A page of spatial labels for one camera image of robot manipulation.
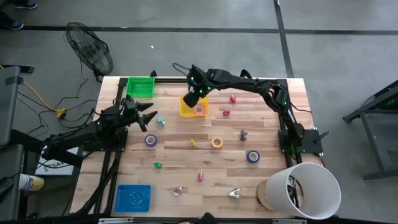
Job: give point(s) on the person's head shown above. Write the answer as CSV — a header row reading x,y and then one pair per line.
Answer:
x,y
210,218

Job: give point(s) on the silver binder clip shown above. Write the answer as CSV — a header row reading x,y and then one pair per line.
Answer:
x,y
177,191

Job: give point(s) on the orange tape roll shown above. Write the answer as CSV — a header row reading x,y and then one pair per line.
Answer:
x,y
212,142

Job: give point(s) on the purple tape roll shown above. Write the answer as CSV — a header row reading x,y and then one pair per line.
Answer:
x,y
146,140

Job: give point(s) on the black clamp lever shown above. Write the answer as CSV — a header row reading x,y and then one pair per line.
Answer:
x,y
321,137

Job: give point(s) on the white staple remover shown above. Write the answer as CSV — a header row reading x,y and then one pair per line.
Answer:
x,y
234,194

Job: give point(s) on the yellow mini stapler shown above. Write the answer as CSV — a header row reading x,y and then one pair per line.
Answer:
x,y
193,143

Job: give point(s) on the black floor fan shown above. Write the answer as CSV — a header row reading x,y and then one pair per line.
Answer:
x,y
90,49

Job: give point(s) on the yellow and white spray can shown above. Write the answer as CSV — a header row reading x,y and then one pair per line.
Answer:
x,y
31,183

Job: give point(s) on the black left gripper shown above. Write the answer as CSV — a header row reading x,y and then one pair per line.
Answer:
x,y
132,113

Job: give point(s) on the round wooden lamp base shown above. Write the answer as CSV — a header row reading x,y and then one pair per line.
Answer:
x,y
261,194

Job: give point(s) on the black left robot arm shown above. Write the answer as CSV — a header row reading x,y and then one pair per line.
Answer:
x,y
77,137

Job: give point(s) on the dark grey equipment case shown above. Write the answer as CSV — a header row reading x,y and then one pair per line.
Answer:
x,y
9,105
9,180

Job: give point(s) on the red mini stapler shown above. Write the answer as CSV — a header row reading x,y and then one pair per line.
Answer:
x,y
200,177
233,99
226,113

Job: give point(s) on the yellow plastic basket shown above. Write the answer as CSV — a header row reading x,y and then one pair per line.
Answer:
x,y
186,113

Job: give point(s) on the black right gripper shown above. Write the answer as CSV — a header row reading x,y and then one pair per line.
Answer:
x,y
200,81

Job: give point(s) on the black side table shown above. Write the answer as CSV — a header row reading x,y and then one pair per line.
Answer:
x,y
370,137

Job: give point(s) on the green plastic basket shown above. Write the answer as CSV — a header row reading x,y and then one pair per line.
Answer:
x,y
140,87

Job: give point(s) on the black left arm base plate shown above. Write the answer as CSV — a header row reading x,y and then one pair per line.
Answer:
x,y
119,145

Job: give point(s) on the pink tape roll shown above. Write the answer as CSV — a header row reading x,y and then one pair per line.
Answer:
x,y
195,109

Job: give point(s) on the black aluminium table frame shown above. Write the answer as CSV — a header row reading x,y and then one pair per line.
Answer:
x,y
174,80

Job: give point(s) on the person's shoe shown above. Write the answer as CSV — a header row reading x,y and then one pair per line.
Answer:
x,y
11,23
26,4

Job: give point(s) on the black support beam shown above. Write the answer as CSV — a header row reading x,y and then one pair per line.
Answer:
x,y
25,141

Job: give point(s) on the blue plastic basket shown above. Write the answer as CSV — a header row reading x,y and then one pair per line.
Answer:
x,y
132,199

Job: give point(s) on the blue tape roll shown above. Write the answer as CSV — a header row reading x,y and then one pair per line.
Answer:
x,y
248,156

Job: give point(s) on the dark grey staple remover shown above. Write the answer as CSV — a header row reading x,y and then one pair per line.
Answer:
x,y
243,135

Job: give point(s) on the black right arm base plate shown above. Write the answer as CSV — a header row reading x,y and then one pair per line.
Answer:
x,y
311,140

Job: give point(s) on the white printed sign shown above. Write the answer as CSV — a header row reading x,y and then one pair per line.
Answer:
x,y
56,170

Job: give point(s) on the silver metal bracket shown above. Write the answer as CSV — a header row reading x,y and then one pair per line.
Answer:
x,y
116,220
289,221

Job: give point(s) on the green mini stapler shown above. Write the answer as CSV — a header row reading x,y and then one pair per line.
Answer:
x,y
158,165

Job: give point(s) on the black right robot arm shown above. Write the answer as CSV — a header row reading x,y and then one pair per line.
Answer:
x,y
248,83

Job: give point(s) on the teal staple remover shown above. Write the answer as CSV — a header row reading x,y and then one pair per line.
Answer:
x,y
161,121

